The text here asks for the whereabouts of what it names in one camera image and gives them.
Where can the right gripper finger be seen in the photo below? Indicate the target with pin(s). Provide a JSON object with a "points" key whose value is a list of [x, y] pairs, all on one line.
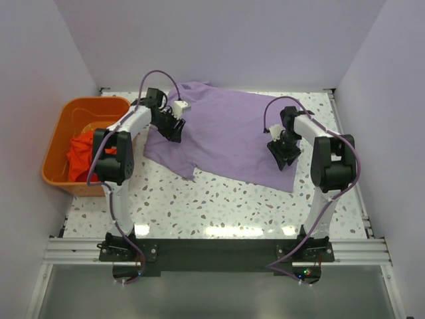
{"points": [[292, 156], [279, 155]]}

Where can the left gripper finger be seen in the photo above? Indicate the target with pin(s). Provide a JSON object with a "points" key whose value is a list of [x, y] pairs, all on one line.
{"points": [[167, 133], [176, 131]]}

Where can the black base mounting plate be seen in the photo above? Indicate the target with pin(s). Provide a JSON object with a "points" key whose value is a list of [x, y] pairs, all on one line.
{"points": [[152, 257]]}

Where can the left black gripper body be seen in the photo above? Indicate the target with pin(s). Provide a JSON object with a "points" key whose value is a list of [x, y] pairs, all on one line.
{"points": [[165, 120]]}

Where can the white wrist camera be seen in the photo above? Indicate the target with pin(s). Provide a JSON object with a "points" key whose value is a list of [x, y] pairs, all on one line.
{"points": [[275, 131], [179, 107]]}

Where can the purple t shirt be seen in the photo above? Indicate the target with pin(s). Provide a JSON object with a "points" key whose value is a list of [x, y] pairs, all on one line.
{"points": [[223, 135]]}

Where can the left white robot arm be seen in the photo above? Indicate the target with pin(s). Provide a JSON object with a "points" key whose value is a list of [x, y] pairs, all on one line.
{"points": [[112, 151]]}

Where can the orange plastic bin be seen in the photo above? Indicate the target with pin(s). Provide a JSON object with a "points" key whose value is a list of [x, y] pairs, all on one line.
{"points": [[77, 117]]}

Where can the aluminium frame rail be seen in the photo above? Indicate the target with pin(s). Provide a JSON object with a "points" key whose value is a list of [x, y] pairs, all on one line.
{"points": [[82, 251]]}

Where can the orange t shirt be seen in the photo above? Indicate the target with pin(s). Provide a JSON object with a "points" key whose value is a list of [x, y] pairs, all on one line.
{"points": [[79, 157]]}

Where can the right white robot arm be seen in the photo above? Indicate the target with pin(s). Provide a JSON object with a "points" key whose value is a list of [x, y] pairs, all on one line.
{"points": [[333, 168]]}

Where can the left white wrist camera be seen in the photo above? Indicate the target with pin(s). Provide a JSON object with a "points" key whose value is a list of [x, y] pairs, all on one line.
{"points": [[179, 107]]}

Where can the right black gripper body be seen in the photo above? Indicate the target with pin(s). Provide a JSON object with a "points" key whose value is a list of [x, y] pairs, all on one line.
{"points": [[287, 143]]}

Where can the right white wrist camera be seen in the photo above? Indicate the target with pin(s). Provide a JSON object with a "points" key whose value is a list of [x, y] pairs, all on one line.
{"points": [[275, 131]]}

